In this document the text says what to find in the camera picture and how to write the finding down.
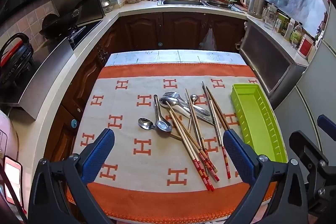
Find small spoon gold handle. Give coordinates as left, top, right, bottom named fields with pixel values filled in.
left=188, top=94, right=199, bottom=133

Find red label jar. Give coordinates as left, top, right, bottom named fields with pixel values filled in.
left=297, top=34, right=315, bottom=59

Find pale blue patterned tablecloth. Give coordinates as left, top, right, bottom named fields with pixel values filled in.
left=105, top=49, right=247, bottom=67

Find steel kitchen sink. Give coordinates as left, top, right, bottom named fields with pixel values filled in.
left=157, top=0, right=208, bottom=7

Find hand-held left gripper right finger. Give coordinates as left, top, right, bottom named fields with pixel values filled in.
left=223, top=129, right=307, bottom=224

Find hanging plastic bag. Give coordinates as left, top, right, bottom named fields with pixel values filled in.
left=200, top=28, right=218, bottom=51

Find stainless steel kettle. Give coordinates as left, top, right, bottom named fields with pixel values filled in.
left=247, top=0, right=265, bottom=18

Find stainless steel stove cover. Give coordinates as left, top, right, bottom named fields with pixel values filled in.
left=18, top=36, right=74, bottom=121

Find steel glass-door cabinet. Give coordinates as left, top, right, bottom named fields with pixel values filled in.
left=239, top=20, right=309, bottom=110

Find clear glass jars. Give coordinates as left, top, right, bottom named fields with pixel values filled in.
left=262, top=3, right=279, bottom=29

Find steel teapot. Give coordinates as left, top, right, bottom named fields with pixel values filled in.
left=100, top=0, right=113, bottom=13

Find green label jar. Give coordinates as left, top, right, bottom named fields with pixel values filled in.
left=274, top=13, right=289, bottom=33

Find black wok with lid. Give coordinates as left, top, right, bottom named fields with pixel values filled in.
left=41, top=9, right=80, bottom=39

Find small spoon bronze handle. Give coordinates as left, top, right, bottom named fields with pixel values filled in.
left=138, top=118, right=182, bottom=140

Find pink white appliance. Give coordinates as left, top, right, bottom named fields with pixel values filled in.
left=0, top=109, right=19, bottom=161

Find green plastic utensil tray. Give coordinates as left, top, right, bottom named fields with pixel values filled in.
left=230, top=84, right=288, bottom=164

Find large steel spoon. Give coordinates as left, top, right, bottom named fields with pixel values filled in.
left=159, top=97, right=192, bottom=119

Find ivory chopstick red end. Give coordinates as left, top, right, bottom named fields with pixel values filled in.
left=166, top=101, right=214, bottom=191
left=169, top=109, right=211, bottom=189

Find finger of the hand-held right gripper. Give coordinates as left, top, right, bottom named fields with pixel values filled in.
left=289, top=131, right=336, bottom=216
left=317, top=114, right=336, bottom=142

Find clear bottle green label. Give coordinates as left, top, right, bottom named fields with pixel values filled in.
left=290, top=22, right=303, bottom=48

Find metal fork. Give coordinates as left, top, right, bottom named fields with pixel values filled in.
left=163, top=91, right=210, bottom=116

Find dark wooden kitchen cabinets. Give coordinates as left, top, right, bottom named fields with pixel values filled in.
left=43, top=12, right=248, bottom=161

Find metal soup spoon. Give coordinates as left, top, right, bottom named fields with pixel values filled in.
left=154, top=94, right=173, bottom=133

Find orange beige printed blanket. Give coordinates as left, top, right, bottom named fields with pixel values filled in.
left=66, top=63, right=279, bottom=216

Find white plastic bottle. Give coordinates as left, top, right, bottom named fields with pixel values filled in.
left=284, top=18, right=296, bottom=41

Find grey refrigerator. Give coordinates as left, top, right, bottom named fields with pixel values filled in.
left=272, top=4, right=336, bottom=169

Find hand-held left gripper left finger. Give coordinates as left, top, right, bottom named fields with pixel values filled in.
left=28, top=128, right=115, bottom=224

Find black red electric grill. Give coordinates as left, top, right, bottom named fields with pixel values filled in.
left=0, top=33, right=34, bottom=88

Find wooden chopstick red end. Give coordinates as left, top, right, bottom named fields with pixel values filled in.
left=185, top=89, right=208, bottom=157
left=173, top=113, right=219, bottom=182

